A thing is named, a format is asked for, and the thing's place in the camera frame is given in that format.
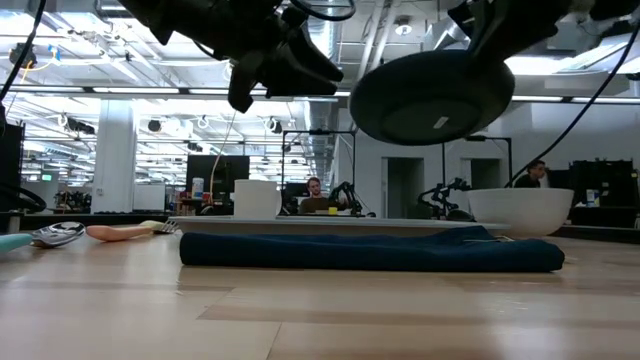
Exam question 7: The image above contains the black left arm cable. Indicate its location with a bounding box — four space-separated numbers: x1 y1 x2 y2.
0 0 47 104

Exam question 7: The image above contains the grey plastic tray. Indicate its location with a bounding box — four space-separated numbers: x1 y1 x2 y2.
169 214 511 239

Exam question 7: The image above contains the person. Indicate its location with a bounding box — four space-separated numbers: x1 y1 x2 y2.
298 176 346 216
513 158 549 189

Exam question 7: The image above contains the dark teal plate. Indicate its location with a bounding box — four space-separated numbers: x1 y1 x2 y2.
348 49 516 147

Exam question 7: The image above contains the white bowl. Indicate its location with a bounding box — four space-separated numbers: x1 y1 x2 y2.
466 187 575 239

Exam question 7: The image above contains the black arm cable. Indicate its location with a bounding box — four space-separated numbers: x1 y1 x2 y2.
0 0 47 104
502 24 640 190

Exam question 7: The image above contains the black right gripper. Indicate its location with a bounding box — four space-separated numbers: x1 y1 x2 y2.
448 0 596 57

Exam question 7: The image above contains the black cabinet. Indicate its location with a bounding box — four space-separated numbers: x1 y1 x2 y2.
569 159 640 229

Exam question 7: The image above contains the white column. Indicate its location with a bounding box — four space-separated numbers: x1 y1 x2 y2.
91 99 139 215

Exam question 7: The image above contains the white mug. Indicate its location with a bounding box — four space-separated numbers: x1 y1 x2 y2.
233 179 283 220

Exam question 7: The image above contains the orange-handled fork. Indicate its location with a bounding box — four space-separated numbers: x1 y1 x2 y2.
85 219 180 243

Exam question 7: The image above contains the teal-handled spoon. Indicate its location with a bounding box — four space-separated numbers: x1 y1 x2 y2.
0 221 87 254

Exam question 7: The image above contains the black monitor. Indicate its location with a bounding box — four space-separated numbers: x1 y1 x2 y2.
185 154 251 216

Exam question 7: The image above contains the black panel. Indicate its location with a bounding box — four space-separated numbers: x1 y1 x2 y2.
0 122 26 214

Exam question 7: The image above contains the thick black cable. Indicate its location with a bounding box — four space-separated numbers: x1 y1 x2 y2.
0 182 48 214

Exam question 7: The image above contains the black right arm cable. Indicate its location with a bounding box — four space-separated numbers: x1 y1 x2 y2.
502 24 640 190

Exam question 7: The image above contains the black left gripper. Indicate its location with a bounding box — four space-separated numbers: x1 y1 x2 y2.
214 0 345 114

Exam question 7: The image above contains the navy cloth napkin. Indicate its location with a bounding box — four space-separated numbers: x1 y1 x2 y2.
178 225 566 274

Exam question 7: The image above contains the white cabinet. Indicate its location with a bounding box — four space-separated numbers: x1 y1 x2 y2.
132 183 167 212

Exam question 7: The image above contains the black frame rig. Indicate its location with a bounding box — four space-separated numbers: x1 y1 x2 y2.
442 135 514 190
281 129 357 216

